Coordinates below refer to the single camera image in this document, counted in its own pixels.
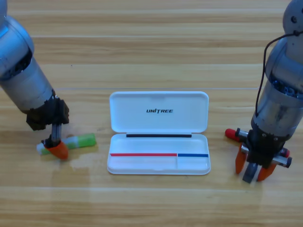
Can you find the white Unitree pencil case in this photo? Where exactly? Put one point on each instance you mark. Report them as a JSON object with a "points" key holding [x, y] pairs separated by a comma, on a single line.
{"points": [[158, 132]]}

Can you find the black eraser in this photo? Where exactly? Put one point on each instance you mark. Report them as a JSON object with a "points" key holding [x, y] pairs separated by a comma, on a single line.
{"points": [[249, 173]]}

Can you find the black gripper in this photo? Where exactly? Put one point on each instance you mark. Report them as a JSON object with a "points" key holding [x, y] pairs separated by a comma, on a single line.
{"points": [[262, 147], [50, 113]]}

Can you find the green and white glue stick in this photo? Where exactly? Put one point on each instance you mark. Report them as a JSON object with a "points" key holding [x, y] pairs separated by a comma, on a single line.
{"points": [[81, 140]]}

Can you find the red and black marker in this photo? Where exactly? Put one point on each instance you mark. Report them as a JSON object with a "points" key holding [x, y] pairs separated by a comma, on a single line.
{"points": [[230, 134]]}

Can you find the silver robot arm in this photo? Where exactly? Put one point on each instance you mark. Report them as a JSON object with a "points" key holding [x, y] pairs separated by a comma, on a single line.
{"points": [[281, 78], [21, 66]]}

